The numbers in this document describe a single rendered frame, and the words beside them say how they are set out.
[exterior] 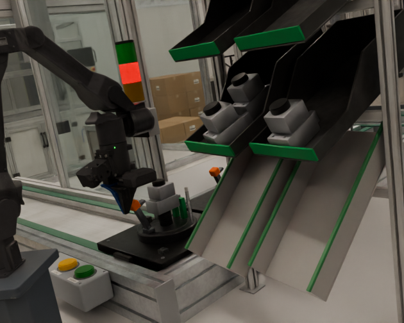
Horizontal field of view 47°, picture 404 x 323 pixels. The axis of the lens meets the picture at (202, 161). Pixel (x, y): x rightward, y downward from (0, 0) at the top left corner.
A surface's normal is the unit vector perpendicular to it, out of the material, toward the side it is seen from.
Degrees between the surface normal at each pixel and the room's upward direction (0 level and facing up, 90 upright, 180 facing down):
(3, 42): 90
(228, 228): 45
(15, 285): 0
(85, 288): 90
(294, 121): 90
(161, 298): 90
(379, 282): 0
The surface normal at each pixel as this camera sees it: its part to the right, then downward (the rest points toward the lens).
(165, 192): 0.69, 0.05
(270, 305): -0.16, -0.96
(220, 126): 0.44, 0.21
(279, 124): -0.67, 0.64
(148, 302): -0.70, 0.27
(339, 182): -0.69, -0.50
